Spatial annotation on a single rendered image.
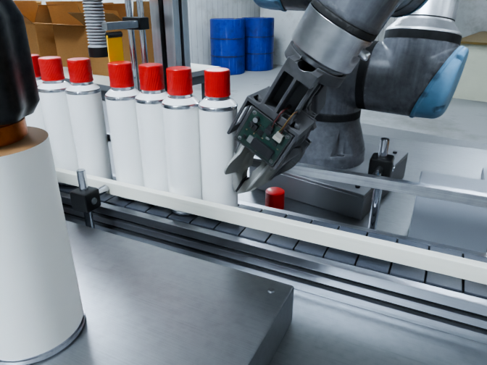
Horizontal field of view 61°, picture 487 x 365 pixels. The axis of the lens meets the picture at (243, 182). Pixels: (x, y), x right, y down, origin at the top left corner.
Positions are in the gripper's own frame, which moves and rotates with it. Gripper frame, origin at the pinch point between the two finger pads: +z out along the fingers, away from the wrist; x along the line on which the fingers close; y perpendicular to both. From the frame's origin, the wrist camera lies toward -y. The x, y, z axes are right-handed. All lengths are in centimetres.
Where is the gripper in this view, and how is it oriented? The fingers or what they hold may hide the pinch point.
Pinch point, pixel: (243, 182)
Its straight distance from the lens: 57.4
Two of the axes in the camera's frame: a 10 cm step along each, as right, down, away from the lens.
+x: 7.8, 6.1, -1.4
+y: -4.3, 3.6, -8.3
